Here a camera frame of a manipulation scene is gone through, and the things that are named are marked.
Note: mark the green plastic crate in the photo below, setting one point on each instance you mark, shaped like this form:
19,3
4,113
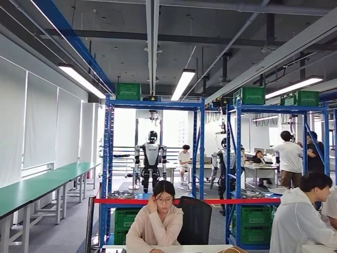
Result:
128,91
249,96
252,235
121,237
306,98
126,220
252,216

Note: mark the black office chair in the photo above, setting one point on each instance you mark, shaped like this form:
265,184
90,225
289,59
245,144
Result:
194,220

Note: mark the person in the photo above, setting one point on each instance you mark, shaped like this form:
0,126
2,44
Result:
242,153
314,153
330,209
157,227
259,157
289,157
184,159
295,220

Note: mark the grey steel beam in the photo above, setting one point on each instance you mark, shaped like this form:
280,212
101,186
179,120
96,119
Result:
276,57

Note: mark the green workbench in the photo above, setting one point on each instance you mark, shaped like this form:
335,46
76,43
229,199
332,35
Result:
78,167
26,192

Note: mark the white ceiling rail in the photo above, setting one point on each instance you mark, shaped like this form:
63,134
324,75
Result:
152,42

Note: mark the black white humanoid robot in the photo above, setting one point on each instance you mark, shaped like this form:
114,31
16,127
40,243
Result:
222,167
151,155

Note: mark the white desk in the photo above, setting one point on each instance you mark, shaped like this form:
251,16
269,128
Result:
260,169
184,249

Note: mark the red barrier belt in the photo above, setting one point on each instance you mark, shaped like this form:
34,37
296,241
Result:
118,201

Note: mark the black yellow hoist box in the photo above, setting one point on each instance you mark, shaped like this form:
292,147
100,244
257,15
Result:
224,102
152,98

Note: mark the grey roller blind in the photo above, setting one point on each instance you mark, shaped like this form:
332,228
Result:
68,125
41,122
13,122

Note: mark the blue steel beam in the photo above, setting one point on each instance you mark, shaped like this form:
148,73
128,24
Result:
67,29

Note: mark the blue metal shelf rack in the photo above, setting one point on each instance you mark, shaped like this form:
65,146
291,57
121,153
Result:
238,157
105,157
327,97

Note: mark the steel stanchion post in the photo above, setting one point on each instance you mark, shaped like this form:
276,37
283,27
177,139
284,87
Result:
89,227

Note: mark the black window railing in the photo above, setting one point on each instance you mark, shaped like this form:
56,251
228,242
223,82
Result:
124,155

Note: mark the long ceiling light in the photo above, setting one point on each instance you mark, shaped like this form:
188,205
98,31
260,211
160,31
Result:
81,80
295,87
183,85
265,118

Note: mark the ribbed metal parts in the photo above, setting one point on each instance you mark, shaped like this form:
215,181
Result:
122,195
252,193

